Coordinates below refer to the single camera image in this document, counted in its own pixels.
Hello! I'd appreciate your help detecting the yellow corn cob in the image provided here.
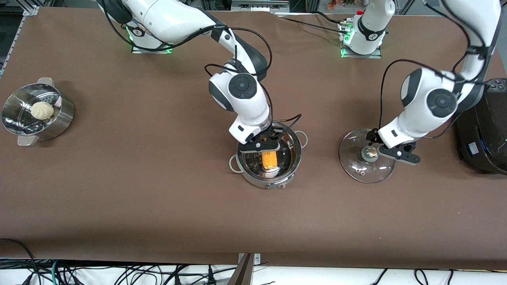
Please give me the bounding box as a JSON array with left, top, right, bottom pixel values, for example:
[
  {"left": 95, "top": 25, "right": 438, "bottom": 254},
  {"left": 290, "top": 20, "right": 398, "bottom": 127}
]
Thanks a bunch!
[{"left": 262, "top": 150, "right": 278, "bottom": 170}]

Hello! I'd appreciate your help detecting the glass lid with knob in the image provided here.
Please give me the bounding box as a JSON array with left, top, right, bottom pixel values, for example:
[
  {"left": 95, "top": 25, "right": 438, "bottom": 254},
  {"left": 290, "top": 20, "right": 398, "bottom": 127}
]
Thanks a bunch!
[{"left": 339, "top": 128, "right": 397, "bottom": 184}]

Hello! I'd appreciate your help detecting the steel steamer pot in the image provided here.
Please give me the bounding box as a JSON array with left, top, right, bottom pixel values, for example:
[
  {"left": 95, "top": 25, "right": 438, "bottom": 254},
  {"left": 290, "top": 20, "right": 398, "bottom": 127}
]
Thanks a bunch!
[{"left": 1, "top": 77, "right": 75, "bottom": 147}]

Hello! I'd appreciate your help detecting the black rice cooker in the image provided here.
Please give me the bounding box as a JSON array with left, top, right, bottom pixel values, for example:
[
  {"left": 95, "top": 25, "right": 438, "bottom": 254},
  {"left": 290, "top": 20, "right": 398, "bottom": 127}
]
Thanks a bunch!
[{"left": 454, "top": 78, "right": 507, "bottom": 175}]

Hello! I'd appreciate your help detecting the brown table cover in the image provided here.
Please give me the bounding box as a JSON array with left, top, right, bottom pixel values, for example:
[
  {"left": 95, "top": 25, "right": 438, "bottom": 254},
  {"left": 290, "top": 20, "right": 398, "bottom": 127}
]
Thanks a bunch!
[{"left": 0, "top": 6, "right": 507, "bottom": 270}]

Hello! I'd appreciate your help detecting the dark angled bar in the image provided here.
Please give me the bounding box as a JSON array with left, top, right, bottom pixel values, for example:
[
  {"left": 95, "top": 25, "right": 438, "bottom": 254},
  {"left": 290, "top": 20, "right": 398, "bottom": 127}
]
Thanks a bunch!
[{"left": 227, "top": 253, "right": 254, "bottom": 285}]

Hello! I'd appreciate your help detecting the white steamed bun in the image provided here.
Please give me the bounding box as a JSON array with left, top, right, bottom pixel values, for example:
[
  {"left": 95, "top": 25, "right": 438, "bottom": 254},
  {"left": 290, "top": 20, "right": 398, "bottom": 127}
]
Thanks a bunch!
[{"left": 31, "top": 101, "right": 55, "bottom": 120}]

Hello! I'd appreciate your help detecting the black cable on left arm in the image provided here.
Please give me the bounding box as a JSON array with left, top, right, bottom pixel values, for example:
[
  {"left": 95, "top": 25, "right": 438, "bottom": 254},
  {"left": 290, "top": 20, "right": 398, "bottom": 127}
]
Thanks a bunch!
[{"left": 379, "top": 0, "right": 490, "bottom": 131}]

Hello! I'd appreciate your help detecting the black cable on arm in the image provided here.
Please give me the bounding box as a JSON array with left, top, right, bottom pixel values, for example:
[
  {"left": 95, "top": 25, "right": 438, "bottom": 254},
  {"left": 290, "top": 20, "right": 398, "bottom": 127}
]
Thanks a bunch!
[
  {"left": 379, "top": 0, "right": 490, "bottom": 131},
  {"left": 204, "top": 26, "right": 302, "bottom": 136}
]

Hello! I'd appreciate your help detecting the steel pot with handles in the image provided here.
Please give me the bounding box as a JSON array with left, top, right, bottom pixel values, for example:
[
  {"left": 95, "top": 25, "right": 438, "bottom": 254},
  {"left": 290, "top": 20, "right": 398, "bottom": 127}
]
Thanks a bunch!
[{"left": 229, "top": 122, "right": 308, "bottom": 190}]

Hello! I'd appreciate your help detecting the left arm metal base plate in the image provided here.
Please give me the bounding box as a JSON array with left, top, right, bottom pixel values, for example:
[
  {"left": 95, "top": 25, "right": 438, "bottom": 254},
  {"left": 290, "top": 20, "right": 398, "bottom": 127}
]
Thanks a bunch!
[{"left": 339, "top": 21, "right": 383, "bottom": 59}]

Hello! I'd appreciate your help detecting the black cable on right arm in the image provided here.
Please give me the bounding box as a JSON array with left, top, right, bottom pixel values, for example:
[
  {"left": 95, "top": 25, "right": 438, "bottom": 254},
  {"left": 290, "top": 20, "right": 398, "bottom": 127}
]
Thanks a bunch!
[{"left": 204, "top": 26, "right": 302, "bottom": 136}]

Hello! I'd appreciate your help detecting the black cable at left base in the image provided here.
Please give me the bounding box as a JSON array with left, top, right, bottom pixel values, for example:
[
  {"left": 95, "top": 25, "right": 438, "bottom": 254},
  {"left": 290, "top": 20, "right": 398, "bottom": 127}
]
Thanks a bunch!
[{"left": 276, "top": 11, "right": 351, "bottom": 36}]

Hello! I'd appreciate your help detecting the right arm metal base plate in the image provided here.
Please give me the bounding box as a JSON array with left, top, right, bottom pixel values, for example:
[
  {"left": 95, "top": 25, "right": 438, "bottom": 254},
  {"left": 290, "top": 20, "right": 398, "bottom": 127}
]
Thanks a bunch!
[{"left": 131, "top": 38, "right": 175, "bottom": 54}]

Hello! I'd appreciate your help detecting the black looped floor cable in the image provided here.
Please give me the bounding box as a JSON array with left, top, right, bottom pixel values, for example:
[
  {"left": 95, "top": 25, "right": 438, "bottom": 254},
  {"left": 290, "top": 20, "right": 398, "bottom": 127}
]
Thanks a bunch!
[{"left": 0, "top": 238, "right": 38, "bottom": 285}]

